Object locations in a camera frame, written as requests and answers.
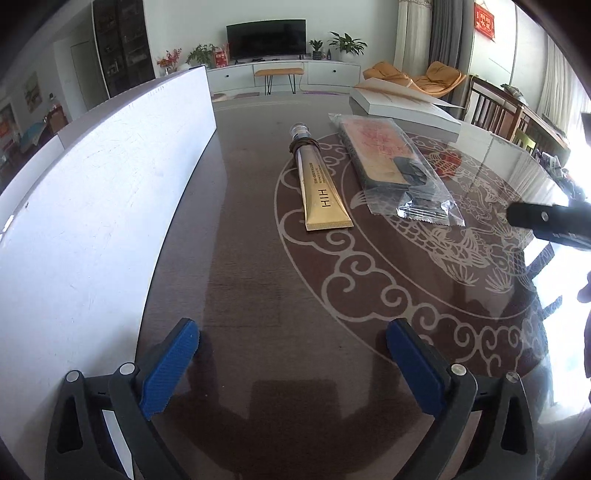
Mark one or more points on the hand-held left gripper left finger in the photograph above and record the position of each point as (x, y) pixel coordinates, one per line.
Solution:
(166, 369)

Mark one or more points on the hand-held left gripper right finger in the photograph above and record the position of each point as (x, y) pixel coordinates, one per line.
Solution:
(415, 369)

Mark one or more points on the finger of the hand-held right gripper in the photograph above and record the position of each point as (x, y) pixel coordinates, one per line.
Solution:
(545, 219)

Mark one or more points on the clear packet with pink card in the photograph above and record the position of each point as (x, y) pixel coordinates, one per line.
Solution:
(383, 152)

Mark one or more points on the gold cosmetic tube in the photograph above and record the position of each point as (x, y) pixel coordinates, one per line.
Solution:
(321, 194)

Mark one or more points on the wooden side table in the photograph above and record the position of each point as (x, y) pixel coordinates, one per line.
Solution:
(535, 124)

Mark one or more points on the wooden chair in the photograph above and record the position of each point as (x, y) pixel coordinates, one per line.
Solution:
(489, 108)

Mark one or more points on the white flat feather-print box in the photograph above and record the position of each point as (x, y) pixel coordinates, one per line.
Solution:
(406, 110)

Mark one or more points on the white board panel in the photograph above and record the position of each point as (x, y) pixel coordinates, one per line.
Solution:
(92, 207)

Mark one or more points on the orange lounge chair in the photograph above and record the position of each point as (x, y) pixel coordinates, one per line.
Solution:
(438, 76)

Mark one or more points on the grey curtain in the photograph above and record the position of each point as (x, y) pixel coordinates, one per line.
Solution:
(448, 32)

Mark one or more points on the covered standing air conditioner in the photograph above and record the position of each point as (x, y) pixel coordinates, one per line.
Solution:
(413, 32)

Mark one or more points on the large leafy potted plant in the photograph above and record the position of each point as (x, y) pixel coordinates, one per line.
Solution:
(346, 44)

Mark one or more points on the white television cabinet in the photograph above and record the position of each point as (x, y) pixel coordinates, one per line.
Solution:
(323, 71)

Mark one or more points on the small green potted plant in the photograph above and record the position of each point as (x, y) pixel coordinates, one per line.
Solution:
(316, 47)

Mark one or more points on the wooden bench with hairpin legs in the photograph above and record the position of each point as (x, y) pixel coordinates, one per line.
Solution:
(279, 71)

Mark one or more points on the red flower arrangement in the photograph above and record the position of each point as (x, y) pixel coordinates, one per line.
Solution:
(168, 60)

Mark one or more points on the red gift box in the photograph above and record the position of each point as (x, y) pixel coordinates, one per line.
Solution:
(220, 57)

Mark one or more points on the dark glass display cabinet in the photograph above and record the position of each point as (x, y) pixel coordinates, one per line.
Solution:
(124, 46)

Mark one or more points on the black television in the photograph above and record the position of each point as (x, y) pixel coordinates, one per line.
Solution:
(265, 39)

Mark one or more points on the red wall decoration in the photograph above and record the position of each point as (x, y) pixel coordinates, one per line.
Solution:
(484, 21)

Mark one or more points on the framed wall painting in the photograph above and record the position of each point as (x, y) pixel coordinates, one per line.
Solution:
(32, 91)

